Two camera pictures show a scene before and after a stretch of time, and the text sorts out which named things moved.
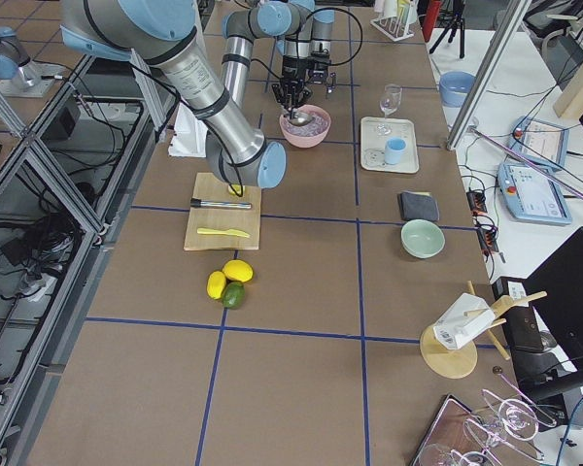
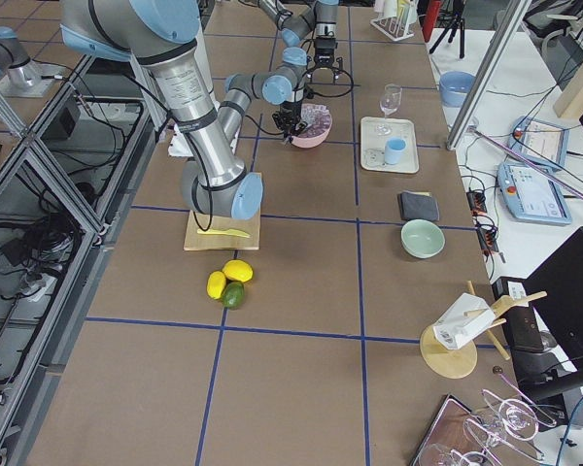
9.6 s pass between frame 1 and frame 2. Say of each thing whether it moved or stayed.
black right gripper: moved
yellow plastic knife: stayed
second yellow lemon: stayed
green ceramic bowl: stayed
